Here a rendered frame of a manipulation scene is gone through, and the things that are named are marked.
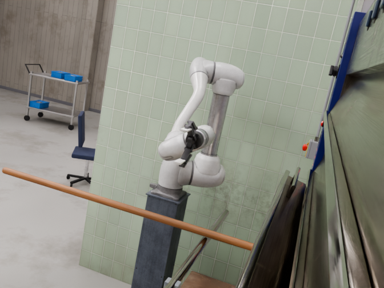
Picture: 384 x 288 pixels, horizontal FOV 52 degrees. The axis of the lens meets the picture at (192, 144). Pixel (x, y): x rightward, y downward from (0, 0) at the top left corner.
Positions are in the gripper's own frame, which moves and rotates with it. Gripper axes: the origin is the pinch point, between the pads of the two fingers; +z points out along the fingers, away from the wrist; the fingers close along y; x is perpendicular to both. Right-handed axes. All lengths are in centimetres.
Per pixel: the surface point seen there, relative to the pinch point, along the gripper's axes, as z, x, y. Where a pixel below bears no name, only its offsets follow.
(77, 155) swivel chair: -264, 208, 106
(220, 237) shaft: 7.4, -24.9, 28.7
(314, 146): -83, -52, 0
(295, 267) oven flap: 70, -50, 1
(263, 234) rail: 51, -42, 4
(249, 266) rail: 70, -41, 4
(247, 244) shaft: 7.2, -35.3, 28.3
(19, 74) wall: -746, 714, 100
